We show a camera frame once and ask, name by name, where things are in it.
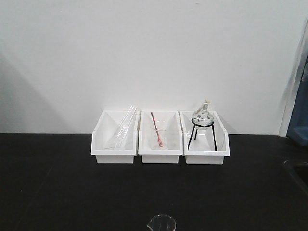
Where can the clear glass beaker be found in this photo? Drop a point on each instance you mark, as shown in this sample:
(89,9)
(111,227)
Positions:
(162,222)

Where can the clear beaker in bin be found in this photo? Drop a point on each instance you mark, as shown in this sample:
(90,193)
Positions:
(153,139)

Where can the blue cabinet at right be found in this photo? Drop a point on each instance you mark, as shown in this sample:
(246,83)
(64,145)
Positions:
(298,123)

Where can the middle white storage bin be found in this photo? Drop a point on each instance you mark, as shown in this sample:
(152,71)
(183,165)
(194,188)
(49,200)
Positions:
(166,120)

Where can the white storage bin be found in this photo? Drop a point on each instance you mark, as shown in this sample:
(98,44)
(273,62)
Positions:
(202,150)
(105,128)
(166,120)

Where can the glass test tubes bundle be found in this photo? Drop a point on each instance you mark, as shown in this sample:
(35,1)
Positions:
(118,139)

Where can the red glass stirring rod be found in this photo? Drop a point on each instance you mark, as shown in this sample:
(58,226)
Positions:
(156,128)

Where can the left white storage bin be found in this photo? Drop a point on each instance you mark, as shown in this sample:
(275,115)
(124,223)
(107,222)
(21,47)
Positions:
(105,128)

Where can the glass alcohol lamp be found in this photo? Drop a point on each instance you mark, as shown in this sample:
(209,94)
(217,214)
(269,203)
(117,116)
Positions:
(202,118)

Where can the right white storage bin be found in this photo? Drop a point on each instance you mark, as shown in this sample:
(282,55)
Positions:
(202,150)

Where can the black wire tripod stand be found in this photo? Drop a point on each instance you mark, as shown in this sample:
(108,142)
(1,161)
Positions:
(203,134)

